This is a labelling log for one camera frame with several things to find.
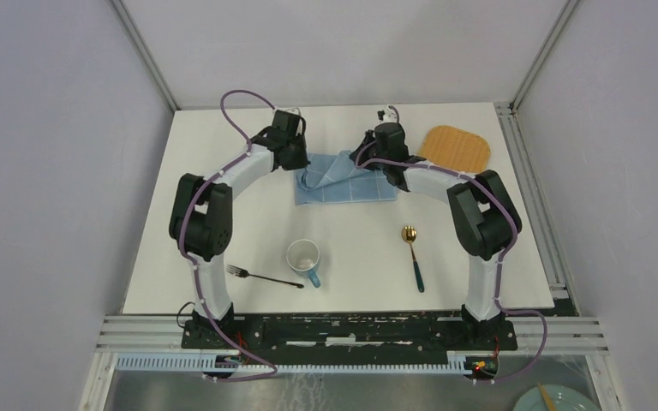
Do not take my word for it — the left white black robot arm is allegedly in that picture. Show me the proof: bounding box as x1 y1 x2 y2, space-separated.
169 108 309 348

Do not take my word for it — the wooden chopstick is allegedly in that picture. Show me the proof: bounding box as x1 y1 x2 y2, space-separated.
537 383 557 411

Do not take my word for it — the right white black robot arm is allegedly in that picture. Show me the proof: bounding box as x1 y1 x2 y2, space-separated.
350 122 522 349

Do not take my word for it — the blue checked cloth napkin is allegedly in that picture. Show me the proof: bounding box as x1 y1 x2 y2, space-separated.
294 151 398 206

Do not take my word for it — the gold spoon teal handle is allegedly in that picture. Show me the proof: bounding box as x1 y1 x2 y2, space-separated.
401 226 425 293

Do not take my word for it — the woven bamboo placemat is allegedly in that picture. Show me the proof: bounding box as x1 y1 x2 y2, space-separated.
416 125 491 173

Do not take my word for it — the black metal fork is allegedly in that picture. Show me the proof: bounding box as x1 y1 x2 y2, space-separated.
225 265 304 289

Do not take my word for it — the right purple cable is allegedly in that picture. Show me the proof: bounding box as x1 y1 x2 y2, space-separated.
354 105 548 385

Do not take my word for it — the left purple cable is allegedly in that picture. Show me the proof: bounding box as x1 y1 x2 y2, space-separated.
181 89 279 382

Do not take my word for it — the purple cable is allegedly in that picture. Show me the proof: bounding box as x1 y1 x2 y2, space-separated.
181 89 279 382
354 105 548 385

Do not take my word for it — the light blue cable duct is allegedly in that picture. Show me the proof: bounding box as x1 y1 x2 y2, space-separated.
115 353 471 376

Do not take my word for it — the green plate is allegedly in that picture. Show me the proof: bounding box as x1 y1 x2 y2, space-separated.
512 384 601 411

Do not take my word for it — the white blue mug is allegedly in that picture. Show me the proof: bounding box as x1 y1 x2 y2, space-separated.
286 239 321 288

